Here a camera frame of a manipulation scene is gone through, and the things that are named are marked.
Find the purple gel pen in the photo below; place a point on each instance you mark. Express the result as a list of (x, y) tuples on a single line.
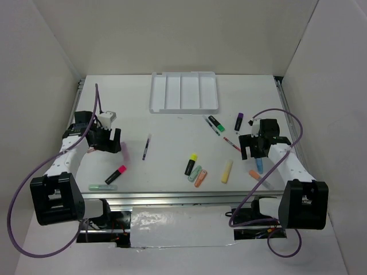
[(146, 147)]

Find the blue pastel highlighter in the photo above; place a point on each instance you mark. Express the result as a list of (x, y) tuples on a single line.
[(259, 165)]

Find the black green-capped highlighter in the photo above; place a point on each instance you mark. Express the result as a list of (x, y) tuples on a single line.
[(216, 123)]

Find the aluminium table frame rails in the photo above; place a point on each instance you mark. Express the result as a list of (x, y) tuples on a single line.
[(160, 179)]

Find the pink pastel highlighter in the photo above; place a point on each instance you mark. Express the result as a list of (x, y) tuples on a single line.
[(125, 153)]

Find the green pastel short highlighter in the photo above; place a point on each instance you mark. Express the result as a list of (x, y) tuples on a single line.
[(194, 174)]

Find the green pastel long highlighter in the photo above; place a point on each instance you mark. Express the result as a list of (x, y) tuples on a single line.
[(102, 187)]

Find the black pink-capped highlighter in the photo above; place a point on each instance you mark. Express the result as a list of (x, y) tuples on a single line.
[(117, 173)]

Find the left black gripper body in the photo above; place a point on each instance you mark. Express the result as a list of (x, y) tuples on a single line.
[(104, 135)]

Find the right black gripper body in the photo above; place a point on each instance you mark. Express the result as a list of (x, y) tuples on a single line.
[(254, 145)]

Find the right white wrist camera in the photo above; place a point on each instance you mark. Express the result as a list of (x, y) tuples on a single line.
[(255, 126)]

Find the white divided plastic tray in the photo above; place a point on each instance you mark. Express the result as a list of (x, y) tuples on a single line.
[(183, 93)]

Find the black purple-capped highlighter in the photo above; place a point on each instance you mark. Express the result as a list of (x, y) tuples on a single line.
[(239, 121)]

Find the green gel pen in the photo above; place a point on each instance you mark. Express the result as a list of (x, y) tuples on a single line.
[(211, 125)]

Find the yellow pastel highlighter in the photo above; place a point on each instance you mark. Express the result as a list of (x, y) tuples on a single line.
[(226, 172)]

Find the black yellow-capped highlighter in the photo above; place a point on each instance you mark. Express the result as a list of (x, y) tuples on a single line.
[(190, 164)]

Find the red gel pen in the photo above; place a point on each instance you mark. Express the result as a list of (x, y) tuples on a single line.
[(232, 144)]

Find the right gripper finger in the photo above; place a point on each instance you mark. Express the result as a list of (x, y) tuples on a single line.
[(244, 143), (263, 147)]

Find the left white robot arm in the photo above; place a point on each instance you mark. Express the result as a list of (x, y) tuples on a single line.
[(56, 195)]

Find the orange pastel long highlighter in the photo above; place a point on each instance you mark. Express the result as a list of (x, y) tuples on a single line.
[(257, 177)]

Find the orange pastel short highlighter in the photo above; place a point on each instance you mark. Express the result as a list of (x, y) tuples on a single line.
[(202, 175)]

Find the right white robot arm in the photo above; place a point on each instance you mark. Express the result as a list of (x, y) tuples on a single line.
[(303, 204)]

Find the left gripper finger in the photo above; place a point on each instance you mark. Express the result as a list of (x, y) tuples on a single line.
[(95, 141), (115, 146)]

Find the white foil cover panel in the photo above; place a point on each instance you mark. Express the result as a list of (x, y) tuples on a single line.
[(169, 227)]

